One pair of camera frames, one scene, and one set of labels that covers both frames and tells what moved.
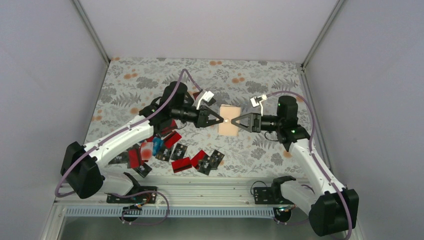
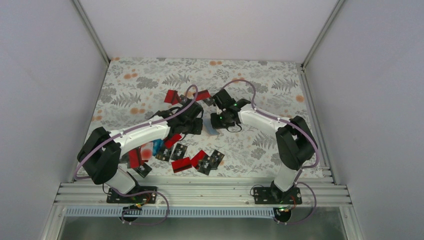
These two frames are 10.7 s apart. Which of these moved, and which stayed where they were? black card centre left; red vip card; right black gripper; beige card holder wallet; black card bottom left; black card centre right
Moved: beige card holder wallet; right black gripper
Stayed: black card bottom left; red vip card; black card centre left; black card centre right
